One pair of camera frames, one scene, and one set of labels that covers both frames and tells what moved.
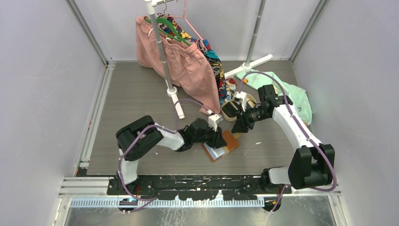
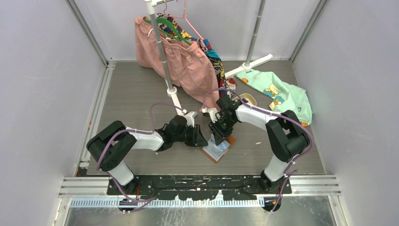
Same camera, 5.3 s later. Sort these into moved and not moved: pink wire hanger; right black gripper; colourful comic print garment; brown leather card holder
Moved: right black gripper
Not moved: pink wire hanger; colourful comic print garment; brown leather card holder
